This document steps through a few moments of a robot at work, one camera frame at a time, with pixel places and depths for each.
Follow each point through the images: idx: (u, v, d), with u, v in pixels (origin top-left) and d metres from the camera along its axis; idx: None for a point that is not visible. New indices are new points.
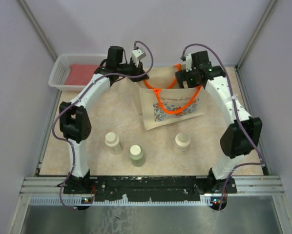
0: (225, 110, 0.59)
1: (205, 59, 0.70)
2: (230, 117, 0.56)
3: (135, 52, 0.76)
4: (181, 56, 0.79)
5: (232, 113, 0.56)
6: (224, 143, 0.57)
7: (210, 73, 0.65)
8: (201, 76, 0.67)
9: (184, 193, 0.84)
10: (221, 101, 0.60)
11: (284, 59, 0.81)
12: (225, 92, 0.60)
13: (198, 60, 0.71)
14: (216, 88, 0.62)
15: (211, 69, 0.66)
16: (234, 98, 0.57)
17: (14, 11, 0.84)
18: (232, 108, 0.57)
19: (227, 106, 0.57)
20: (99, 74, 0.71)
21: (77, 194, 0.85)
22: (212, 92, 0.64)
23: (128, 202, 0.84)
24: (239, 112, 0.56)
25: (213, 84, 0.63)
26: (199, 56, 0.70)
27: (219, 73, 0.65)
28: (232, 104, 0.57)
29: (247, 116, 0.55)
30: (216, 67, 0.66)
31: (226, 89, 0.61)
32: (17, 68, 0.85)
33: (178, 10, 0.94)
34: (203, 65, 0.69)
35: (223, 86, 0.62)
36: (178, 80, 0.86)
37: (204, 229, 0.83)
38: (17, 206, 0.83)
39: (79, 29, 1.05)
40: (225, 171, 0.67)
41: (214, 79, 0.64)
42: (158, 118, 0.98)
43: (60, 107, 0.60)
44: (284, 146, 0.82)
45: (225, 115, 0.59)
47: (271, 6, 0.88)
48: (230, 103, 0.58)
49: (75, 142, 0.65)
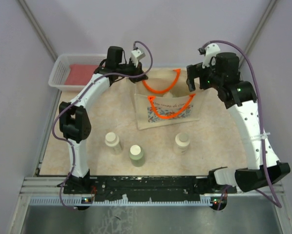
0: (249, 147, 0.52)
1: (234, 70, 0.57)
2: (256, 161, 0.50)
3: (135, 52, 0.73)
4: (200, 49, 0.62)
5: (259, 157, 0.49)
6: (241, 178, 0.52)
7: (239, 93, 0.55)
8: (226, 94, 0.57)
9: (184, 193, 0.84)
10: (248, 136, 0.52)
11: (285, 59, 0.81)
12: (255, 125, 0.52)
13: (224, 68, 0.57)
14: (243, 118, 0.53)
15: (239, 88, 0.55)
16: (265, 139, 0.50)
17: (14, 11, 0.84)
18: (259, 149, 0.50)
19: (254, 145, 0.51)
20: (98, 74, 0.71)
21: (77, 194, 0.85)
22: (237, 118, 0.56)
23: (128, 202, 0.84)
24: (267, 155, 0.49)
25: (241, 112, 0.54)
26: (227, 65, 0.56)
27: (249, 96, 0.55)
28: (260, 144, 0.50)
29: (274, 162, 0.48)
30: (245, 85, 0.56)
31: (255, 121, 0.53)
32: (17, 68, 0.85)
33: (178, 10, 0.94)
34: (229, 77, 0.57)
35: (253, 116, 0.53)
36: (188, 76, 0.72)
37: (204, 229, 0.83)
38: (17, 206, 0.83)
39: (79, 29, 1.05)
40: (225, 181, 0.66)
41: (243, 104, 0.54)
42: (151, 120, 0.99)
43: (60, 107, 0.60)
44: (285, 146, 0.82)
45: (248, 152, 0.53)
47: (271, 6, 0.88)
48: (258, 143, 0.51)
49: (75, 142, 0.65)
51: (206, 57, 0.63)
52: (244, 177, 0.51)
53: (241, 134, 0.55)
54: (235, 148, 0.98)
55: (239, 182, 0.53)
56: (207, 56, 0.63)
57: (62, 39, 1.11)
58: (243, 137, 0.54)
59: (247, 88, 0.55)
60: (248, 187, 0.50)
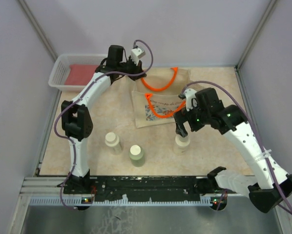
0: (256, 168, 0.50)
1: (215, 100, 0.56)
2: (267, 180, 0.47)
3: (135, 50, 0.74)
4: (181, 94, 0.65)
5: (268, 176, 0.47)
6: (257, 199, 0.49)
7: (229, 119, 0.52)
8: (218, 122, 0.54)
9: (184, 193, 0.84)
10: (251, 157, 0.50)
11: (284, 59, 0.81)
12: (255, 145, 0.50)
13: (206, 102, 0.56)
14: (242, 141, 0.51)
15: (229, 113, 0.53)
16: (268, 156, 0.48)
17: (14, 11, 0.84)
18: (266, 168, 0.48)
19: (260, 165, 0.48)
20: (99, 73, 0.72)
21: (78, 194, 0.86)
22: (235, 143, 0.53)
23: (128, 202, 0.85)
24: (276, 172, 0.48)
25: (238, 136, 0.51)
26: (207, 97, 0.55)
27: (240, 118, 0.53)
28: (266, 162, 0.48)
29: (284, 177, 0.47)
30: (232, 107, 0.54)
31: (254, 141, 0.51)
32: (17, 68, 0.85)
33: (178, 10, 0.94)
34: (215, 107, 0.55)
35: (250, 137, 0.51)
36: (177, 121, 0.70)
37: (204, 229, 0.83)
38: (17, 206, 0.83)
39: (78, 28, 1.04)
40: (228, 185, 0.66)
41: (237, 127, 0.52)
42: (149, 118, 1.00)
43: (62, 106, 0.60)
44: (284, 146, 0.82)
45: (256, 172, 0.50)
47: (271, 6, 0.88)
48: (263, 162, 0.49)
49: (77, 141, 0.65)
51: (187, 100, 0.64)
52: (260, 197, 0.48)
53: (244, 156, 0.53)
54: (235, 148, 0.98)
55: (255, 202, 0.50)
56: (188, 98, 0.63)
57: (62, 39, 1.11)
58: (247, 159, 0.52)
59: (235, 111, 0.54)
60: (266, 207, 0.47)
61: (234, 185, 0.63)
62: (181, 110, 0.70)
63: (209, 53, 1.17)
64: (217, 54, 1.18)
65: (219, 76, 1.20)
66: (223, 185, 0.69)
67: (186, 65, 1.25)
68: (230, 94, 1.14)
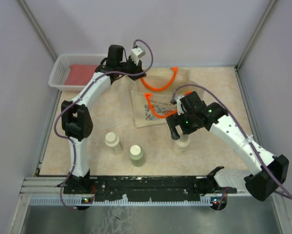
0: (243, 155, 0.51)
1: (198, 100, 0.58)
2: (255, 163, 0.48)
3: (135, 50, 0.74)
4: (172, 100, 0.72)
5: (255, 160, 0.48)
6: (252, 187, 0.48)
7: (211, 114, 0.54)
8: (202, 119, 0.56)
9: (184, 193, 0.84)
10: (236, 145, 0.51)
11: (284, 59, 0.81)
12: (238, 133, 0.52)
13: (189, 104, 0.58)
14: (225, 132, 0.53)
15: (210, 109, 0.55)
16: (251, 141, 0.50)
17: (14, 11, 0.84)
18: (252, 152, 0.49)
19: (246, 151, 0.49)
20: (99, 73, 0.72)
21: (77, 194, 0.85)
22: (220, 135, 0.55)
23: (128, 202, 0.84)
24: (262, 155, 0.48)
25: (220, 127, 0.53)
26: (189, 99, 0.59)
27: (221, 112, 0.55)
28: (251, 147, 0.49)
29: (271, 158, 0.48)
30: (213, 105, 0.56)
31: (236, 129, 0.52)
32: (17, 68, 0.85)
33: (178, 10, 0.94)
34: (198, 107, 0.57)
35: (232, 126, 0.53)
36: (170, 125, 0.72)
37: (204, 229, 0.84)
38: (17, 206, 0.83)
39: (78, 28, 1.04)
40: (227, 182, 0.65)
41: (218, 120, 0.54)
42: (149, 118, 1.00)
43: (62, 106, 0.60)
44: (284, 146, 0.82)
45: (245, 159, 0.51)
47: (271, 5, 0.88)
48: (248, 147, 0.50)
49: (77, 141, 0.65)
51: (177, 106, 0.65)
52: (254, 185, 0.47)
53: (231, 146, 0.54)
54: None
55: (252, 192, 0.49)
56: (178, 104, 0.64)
57: (62, 39, 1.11)
58: (234, 147, 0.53)
59: (216, 107, 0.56)
60: (263, 194, 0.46)
61: (234, 183, 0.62)
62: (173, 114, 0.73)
63: (209, 53, 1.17)
64: (217, 54, 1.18)
65: (219, 76, 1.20)
66: (223, 183, 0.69)
67: (186, 65, 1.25)
68: (230, 94, 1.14)
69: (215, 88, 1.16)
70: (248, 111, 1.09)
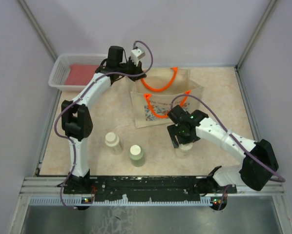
0: (229, 147, 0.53)
1: (182, 111, 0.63)
2: (239, 152, 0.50)
3: (135, 51, 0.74)
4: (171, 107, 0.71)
5: (239, 148, 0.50)
6: (247, 179, 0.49)
7: (193, 119, 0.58)
8: (187, 126, 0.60)
9: (184, 193, 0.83)
10: (219, 140, 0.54)
11: (284, 59, 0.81)
12: (218, 129, 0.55)
13: (175, 116, 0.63)
14: (208, 131, 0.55)
15: (192, 116, 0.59)
16: (231, 133, 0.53)
17: (14, 10, 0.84)
18: (235, 143, 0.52)
19: (229, 143, 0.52)
20: (99, 73, 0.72)
21: (78, 194, 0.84)
22: (204, 135, 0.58)
23: (128, 202, 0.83)
24: (244, 143, 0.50)
25: (202, 128, 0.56)
26: (174, 110, 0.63)
27: (202, 116, 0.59)
28: (232, 138, 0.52)
29: (253, 144, 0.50)
30: (195, 110, 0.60)
31: (217, 126, 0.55)
32: (17, 67, 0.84)
33: (179, 9, 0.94)
34: (183, 116, 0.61)
35: (214, 125, 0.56)
36: (170, 133, 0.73)
37: (204, 229, 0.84)
38: (17, 206, 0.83)
39: (78, 28, 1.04)
40: (227, 180, 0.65)
41: (200, 123, 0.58)
42: (149, 118, 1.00)
43: (62, 106, 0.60)
44: (283, 146, 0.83)
45: (232, 152, 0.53)
47: (271, 5, 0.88)
48: (230, 139, 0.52)
49: (77, 141, 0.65)
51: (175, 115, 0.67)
52: (247, 175, 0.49)
53: (217, 144, 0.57)
54: None
55: (250, 184, 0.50)
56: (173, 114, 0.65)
57: (62, 39, 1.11)
58: (219, 145, 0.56)
59: (197, 112, 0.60)
60: (258, 182, 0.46)
61: (232, 179, 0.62)
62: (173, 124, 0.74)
63: (210, 53, 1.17)
64: (217, 54, 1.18)
65: (219, 76, 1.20)
66: (223, 182, 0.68)
67: (186, 65, 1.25)
68: (230, 94, 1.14)
69: (215, 87, 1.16)
70: (248, 111, 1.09)
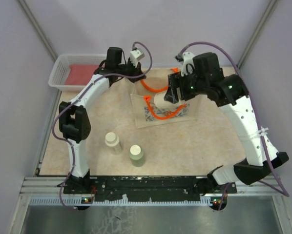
0: (249, 145, 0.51)
1: (216, 67, 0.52)
2: (259, 157, 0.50)
3: (135, 52, 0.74)
4: (177, 55, 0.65)
5: (261, 152, 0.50)
6: (244, 173, 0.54)
7: (231, 91, 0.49)
8: (218, 93, 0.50)
9: (184, 192, 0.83)
10: (247, 133, 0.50)
11: (284, 59, 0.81)
12: (252, 122, 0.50)
13: (205, 68, 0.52)
14: (240, 117, 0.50)
15: (231, 86, 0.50)
16: (263, 135, 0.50)
17: (14, 11, 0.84)
18: (259, 146, 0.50)
19: (254, 143, 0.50)
20: (98, 75, 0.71)
21: (78, 194, 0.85)
22: (230, 114, 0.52)
23: (128, 202, 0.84)
24: (268, 149, 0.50)
25: (236, 110, 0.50)
26: (208, 62, 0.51)
27: (240, 89, 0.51)
28: (260, 140, 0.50)
29: (275, 154, 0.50)
30: (235, 79, 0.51)
31: (251, 117, 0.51)
32: (17, 67, 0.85)
33: (178, 10, 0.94)
34: (214, 75, 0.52)
35: (248, 112, 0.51)
36: (172, 85, 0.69)
37: (204, 230, 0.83)
38: (17, 206, 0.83)
39: (78, 28, 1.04)
40: (226, 179, 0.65)
41: (237, 102, 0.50)
42: (149, 119, 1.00)
43: (60, 107, 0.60)
44: (284, 146, 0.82)
45: (247, 149, 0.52)
47: (271, 5, 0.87)
48: (258, 140, 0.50)
49: (75, 142, 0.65)
51: (184, 64, 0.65)
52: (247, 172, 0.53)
53: (237, 130, 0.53)
54: (235, 148, 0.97)
55: (240, 173, 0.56)
56: (185, 62, 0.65)
57: (62, 39, 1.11)
58: (240, 134, 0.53)
59: (237, 82, 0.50)
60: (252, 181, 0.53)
61: (230, 177, 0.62)
62: (177, 73, 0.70)
63: None
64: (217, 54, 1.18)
65: None
66: (222, 181, 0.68)
67: None
68: None
69: None
70: None
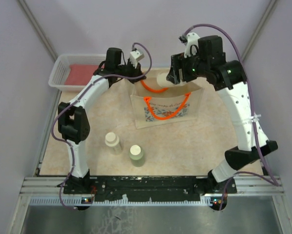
0: (240, 130, 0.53)
1: (218, 51, 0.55)
2: (248, 142, 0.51)
3: (134, 53, 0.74)
4: (182, 35, 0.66)
5: (251, 138, 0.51)
6: (234, 157, 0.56)
7: (229, 75, 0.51)
8: (216, 76, 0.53)
9: (184, 193, 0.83)
10: (240, 119, 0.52)
11: (284, 59, 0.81)
12: (245, 108, 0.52)
13: (209, 51, 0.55)
14: (235, 102, 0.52)
15: (230, 70, 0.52)
16: (255, 121, 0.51)
17: (14, 11, 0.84)
18: (250, 132, 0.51)
19: (245, 128, 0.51)
20: (97, 76, 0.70)
21: (78, 194, 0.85)
22: (226, 99, 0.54)
23: (128, 202, 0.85)
24: (259, 135, 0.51)
25: (232, 95, 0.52)
26: (212, 45, 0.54)
27: (239, 76, 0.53)
28: (252, 126, 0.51)
29: (265, 141, 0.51)
30: (235, 65, 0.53)
31: (246, 104, 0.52)
32: (17, 67, 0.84)
33: (178, 10, 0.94)
34: (216, 59, 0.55)
35: (243, 99, 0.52)
36: (174, 66, 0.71)
37: (204, 230, 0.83)
38: (17, 206, 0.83)
39: (78, 28, 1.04)
40: (225, 175, 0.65)
41: (233, 87, 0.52)
42: (149, 119, 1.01)
43: (59, 107, 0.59)
44: (284, 146, 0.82)
45: (239, 135, 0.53)
47: (272, 5, 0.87)
48: (249, 126, 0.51)
49: (74, 144, 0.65)
51: (188, 45, 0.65)
52: (236, 157, 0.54)
53: (231, 115, 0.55)
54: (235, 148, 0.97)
55: (231, 158, 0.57)
56: (189, 43, 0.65)
57: (62, 39, 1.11)
58: (233, 119, 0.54)
59: (237, 68, 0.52)
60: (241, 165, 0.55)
61: (226, 169, 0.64)
62: (179, 54, 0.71)
63: None
64: None
65: None
66: (220, 178, 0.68)
67: None
68: None
69: None
70: None
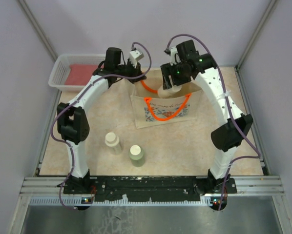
0: (217, 106, 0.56)
1: (192, 49, 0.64)
2: (224, 115, 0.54)
3: (134, 53, 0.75)
4: (166, 49, 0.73)
5: (225, 110, 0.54)
6: (217, 137, 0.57)
7: (200, 63, 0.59)
8: (191, 66, 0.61)
9: (184, 193, 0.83)
10: (214, 96, 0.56)
11: (284, 59, 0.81)
12: (218, 87, 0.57)
13: (184, 51, 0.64)
14: (208, 83, 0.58)
15: (201, 59, 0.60)
16: (228, 96, 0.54)
17: (14, 11, 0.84)
18: (225, 106, 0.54)
19: (220, 103, 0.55)
20: (97, 76, 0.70)
21: (78, 194, 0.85)
22: (202, 84, 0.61)
23: (128, 202, 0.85)
24: (233, 109, 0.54)
25: (205, 78, 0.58)
26: (185, 46, 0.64)
27: (210, 64, 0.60)
28: (225, 101, 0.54)
29: (239, 114, 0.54)
30: (205, 55, 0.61)
31: (218, 84, 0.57)
32: (16, 67, 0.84)
33: (178, 10, 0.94)
34: (191, 55, 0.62)
35: (216, 80, 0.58)
36: (164, 73, 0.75)
37: (204, 230, 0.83)
38: (17, 206, 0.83)
39: (78, 28, 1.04)
40: (222, 168, 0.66)
41: (205, 70, 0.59)
42: (149, 119, 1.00)
43: (58, 108, 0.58)
44: (284, 146, 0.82)
45: (218, 112, 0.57)
47: (271, 5, 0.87)
48: (223, 101, 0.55)
49: (74, 144, 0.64)
51: (172, 54, 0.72)
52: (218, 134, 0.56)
53: (209, 97, 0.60)
54: None
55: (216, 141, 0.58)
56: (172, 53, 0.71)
57: (62, 40, 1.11)
58: (211, 100, 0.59)
59: (208, 57, 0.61)
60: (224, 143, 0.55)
61: (221, 162, 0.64)
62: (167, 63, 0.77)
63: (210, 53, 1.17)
64: (217, 54, 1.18)
65: None
66: (218, 174, 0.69)
67: None
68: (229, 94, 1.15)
69: None
70: (248, 111, 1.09)
